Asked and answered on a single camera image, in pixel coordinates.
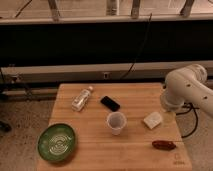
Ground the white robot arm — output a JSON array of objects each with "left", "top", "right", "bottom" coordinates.
[{"left": 160, "top": 64, "right": 213, "bottom": 118}]

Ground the black smartphone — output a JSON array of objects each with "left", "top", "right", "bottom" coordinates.
[{"left": 100, "top": 96, "right": 120, "bottom": 112}]

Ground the clear plastic bottle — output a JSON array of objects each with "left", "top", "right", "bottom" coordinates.
[{"left": 72, "top": 86, "right": 93, "bottom": 111}]

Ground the white sponge block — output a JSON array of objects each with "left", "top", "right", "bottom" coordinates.
[{"left": 143, "top": 112, "right": 163, "bottom": 129}]

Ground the green patterned bowl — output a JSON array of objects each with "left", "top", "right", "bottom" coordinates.
[{"left": 37, "top": 123, "right": 77, "bottom": 162}]

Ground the brown red pepper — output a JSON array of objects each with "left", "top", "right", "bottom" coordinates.
[{"left": 152, "top": 140, "right": 176, "bottom": 150}]

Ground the black hanging cable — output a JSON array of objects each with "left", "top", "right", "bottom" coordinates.
[{"left": 119, "top": 12, "right": 154, "bottom": 80}]

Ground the black floor cable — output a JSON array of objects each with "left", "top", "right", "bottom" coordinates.
[{"left": 175, "top": 102, "right": 200, "bottom": 139}]

